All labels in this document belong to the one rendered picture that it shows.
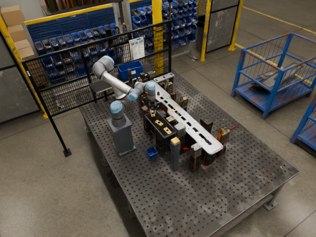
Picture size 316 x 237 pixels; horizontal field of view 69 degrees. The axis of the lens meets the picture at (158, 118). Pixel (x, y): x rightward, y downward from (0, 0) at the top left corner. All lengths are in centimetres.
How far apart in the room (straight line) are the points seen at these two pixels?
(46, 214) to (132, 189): 133
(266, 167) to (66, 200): 241
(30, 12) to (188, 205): 774
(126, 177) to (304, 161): 253
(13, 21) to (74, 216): 479
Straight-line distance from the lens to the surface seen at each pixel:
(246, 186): 246
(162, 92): 287
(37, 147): 407
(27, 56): 497
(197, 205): 226
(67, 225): 315
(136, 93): 198
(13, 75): 410
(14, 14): 654
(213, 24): 540
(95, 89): 302
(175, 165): 232
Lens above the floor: 272
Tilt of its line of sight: 43 degrees down
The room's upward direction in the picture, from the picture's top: 3 degrees counter-clockwise
